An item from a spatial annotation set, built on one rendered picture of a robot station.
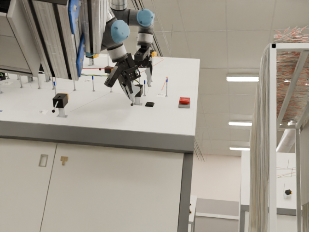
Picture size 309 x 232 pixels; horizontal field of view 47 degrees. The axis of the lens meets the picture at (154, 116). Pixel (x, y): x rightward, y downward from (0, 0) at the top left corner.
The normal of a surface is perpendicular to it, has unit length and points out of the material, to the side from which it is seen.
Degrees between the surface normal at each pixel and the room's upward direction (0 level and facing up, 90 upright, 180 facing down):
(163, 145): 90
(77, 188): 90
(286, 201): 50
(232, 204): 90
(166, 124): 46
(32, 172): 90
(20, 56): 180
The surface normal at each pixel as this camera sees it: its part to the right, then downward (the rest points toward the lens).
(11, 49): -0.11, 0.94
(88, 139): -0.08, -0.32
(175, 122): 0.01, -0.89
